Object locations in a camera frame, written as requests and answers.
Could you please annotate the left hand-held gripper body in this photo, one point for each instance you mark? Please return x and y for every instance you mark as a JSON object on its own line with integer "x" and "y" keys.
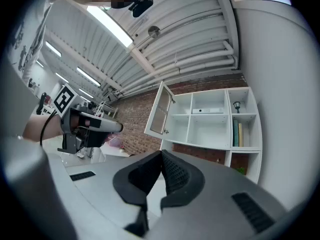
{"x": 63, "y": 100}

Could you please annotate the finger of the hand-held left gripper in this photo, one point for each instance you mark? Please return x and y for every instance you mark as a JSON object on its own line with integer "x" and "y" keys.
{"x": 110, "y": 127}

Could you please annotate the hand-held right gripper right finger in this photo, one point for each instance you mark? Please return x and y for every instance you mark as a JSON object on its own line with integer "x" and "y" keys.
{"x": 180, "y": 176}

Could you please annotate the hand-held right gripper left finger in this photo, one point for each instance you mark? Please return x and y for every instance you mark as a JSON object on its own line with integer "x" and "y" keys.
{"x": 130, "y": 184}

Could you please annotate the white wall cabinet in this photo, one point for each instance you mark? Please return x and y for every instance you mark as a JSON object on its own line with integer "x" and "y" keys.
{"x": 160, "y": 114}

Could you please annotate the person's left forearm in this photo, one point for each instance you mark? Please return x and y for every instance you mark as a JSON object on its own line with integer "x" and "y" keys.
{"x": 37, "y": 129}

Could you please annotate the pink file tray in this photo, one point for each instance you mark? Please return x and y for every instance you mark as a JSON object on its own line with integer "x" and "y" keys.
{"x": 114, "y": 141}

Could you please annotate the long ceiling light strip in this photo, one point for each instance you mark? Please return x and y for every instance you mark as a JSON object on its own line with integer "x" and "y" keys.
{"x": 110, "y": 24}
{"x": 53, "y": 48}
{"x": 88, "y": 76}
{"x": 86, "y": 93}
{"x": 62, "y": 77}

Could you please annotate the small white flower pot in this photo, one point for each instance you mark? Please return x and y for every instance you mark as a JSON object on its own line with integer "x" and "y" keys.
{"x": 121, "y": 149}

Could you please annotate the white side table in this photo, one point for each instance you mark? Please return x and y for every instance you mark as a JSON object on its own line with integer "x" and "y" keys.
{"x": 112, "y": 156}

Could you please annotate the small green potted plant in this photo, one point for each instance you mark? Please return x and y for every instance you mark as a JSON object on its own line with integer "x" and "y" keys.
{"x": 241, "y": 171}

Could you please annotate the white printed shirt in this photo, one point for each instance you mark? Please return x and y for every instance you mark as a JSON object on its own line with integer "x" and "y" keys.
{"x": 35, "y": 41}

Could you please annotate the teal book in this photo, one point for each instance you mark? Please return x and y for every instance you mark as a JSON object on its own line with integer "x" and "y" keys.
{"x": 235, "y": 134}

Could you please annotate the flat white device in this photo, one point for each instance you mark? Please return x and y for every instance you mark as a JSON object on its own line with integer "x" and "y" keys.
{"x": 207, "y": 110}

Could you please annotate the cream book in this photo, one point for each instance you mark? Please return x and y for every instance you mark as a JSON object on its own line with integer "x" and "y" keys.
{"x": 240, "y": 135}

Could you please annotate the small black lantern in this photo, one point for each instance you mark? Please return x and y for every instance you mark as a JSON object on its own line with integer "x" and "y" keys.
{"x": 236, "y": 107}

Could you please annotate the round grey ceiling fixture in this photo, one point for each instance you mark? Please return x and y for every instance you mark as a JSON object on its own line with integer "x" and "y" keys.
{"x": 154, "y": 31}

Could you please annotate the bundle of white ceiling pipes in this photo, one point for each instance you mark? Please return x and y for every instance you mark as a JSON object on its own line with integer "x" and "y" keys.
{"x": 200, "y": 64}

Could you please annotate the black head-mounted camera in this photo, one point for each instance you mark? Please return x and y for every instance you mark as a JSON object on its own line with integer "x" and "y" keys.
{"x": 140, "y": 7}

